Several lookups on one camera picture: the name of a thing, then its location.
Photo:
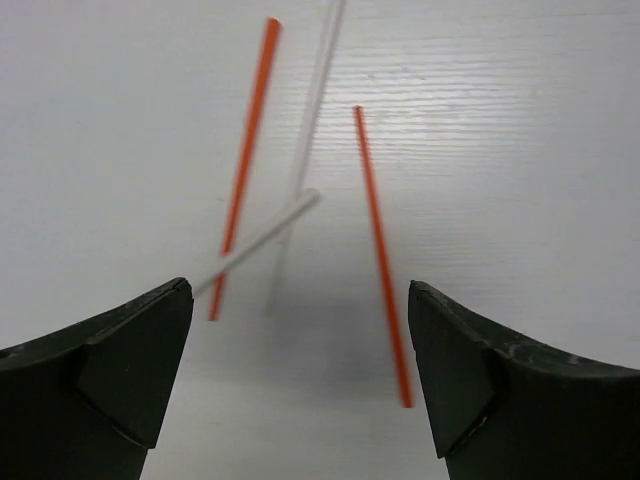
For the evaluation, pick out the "orange chopstick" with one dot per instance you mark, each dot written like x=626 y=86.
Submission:
x=257 y=101
x=385 y=273

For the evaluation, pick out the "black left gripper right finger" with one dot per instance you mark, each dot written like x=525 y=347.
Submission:
x=502 y=405

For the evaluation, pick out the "white chopstick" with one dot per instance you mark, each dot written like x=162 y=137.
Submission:
x=281 y=220
x=319 y=77

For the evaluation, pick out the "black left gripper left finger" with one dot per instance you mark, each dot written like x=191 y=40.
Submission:
x=88 y=401

